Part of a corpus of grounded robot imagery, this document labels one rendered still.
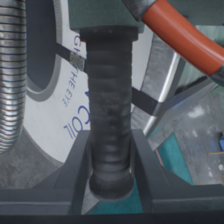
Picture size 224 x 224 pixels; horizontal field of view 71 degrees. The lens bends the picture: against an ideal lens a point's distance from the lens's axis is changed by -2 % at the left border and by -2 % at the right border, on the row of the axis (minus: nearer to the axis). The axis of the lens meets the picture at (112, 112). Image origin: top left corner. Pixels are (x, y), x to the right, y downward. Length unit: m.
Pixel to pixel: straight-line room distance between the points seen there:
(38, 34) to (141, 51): 0.80
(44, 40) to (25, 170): 0.89
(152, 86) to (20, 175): 1.21
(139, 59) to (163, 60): 0.05
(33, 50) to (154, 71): 0.80
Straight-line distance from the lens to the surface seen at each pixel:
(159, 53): 0.28
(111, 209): 1.77
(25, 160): 1.36
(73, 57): 0.43
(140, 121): 0.32
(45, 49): 1.03
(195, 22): 0.19
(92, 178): 0.16
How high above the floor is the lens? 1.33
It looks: 47 degrees down
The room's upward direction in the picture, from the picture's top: 70 degrees clockwise
